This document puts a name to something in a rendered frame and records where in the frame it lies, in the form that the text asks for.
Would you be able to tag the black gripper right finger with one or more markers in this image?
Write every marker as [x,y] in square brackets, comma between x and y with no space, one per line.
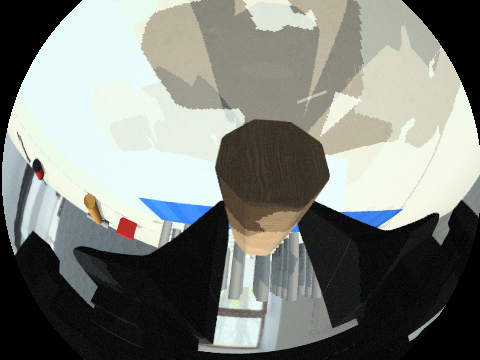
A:
[352,259]

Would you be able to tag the red cube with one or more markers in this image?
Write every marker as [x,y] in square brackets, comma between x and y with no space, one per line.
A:
[126,228]

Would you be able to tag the red and black screwdriver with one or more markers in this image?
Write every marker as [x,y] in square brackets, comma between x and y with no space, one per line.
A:
[39,172]

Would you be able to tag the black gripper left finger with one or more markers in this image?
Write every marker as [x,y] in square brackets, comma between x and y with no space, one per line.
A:
[183,277]

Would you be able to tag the hammer with wooden handle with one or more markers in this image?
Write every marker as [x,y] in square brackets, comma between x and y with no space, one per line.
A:
[94,214]

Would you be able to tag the blue tape strip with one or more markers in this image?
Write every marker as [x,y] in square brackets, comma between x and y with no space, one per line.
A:
[188,213]

